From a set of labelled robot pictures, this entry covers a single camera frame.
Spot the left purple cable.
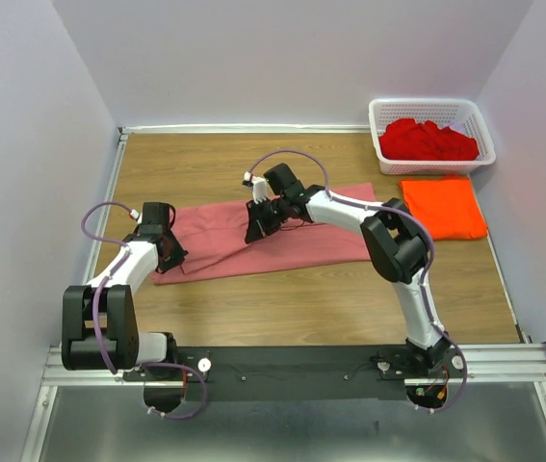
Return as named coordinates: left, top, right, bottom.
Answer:
left=81, top=201, right=209, bottom=420

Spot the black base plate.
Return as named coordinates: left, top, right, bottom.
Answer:
left=122, top=345, right=469, bottom=403

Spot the lavender garment in basket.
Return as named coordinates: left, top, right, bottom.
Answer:
left=449, top=122, right=466, bottom=134

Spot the red t-shirt in basket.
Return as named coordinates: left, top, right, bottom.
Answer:
left=378, top=118, right=480, bottom=162

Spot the purple cable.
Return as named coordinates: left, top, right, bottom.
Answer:
left=81, top=201, right=209, bottom=420
left=246, top=149, right=468, bottom=414

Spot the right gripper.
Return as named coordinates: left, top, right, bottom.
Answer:
left=244, top=197, right=288, bottom=244

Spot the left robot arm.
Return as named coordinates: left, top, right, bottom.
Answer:
left=61, top=201, right=188, bottom=380

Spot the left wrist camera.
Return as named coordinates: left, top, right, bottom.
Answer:
left=129, top=209, right=142, bottom=223

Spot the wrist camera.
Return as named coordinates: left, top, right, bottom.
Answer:
left=129, top=209, right=142, bottom=223
left=242, top=171, right=269, bottom=204

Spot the white plastic laundry basket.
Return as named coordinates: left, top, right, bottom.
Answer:
left=368, top=97, right=496, bottom=175

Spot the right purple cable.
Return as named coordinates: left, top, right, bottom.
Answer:
left=246, top=149, right=468, bottom=414

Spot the folded orange t-shirt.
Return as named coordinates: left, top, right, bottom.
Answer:
left=399, top=176, right=488, bottom=241

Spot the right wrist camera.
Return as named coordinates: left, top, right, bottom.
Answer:
left=242, top=171, right=269, bottom=204

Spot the aluminium front rail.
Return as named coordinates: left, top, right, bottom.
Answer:
left=41, top=343, right=546, bottom=387

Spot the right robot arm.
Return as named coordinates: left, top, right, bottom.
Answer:
left=243, top=163, right=452, bottom=377

